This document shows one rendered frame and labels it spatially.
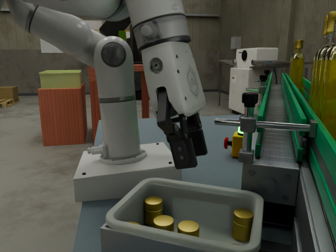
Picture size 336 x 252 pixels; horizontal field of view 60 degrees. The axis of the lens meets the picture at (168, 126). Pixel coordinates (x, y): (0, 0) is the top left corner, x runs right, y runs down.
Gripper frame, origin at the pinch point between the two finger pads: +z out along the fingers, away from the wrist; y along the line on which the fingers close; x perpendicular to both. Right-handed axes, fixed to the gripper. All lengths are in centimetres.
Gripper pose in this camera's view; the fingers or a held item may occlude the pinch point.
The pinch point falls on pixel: (189, 149)
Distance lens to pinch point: 42.8
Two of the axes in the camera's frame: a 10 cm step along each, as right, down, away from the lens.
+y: 3.7, -2.1, 9.0
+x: -9.0, 1.7, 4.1
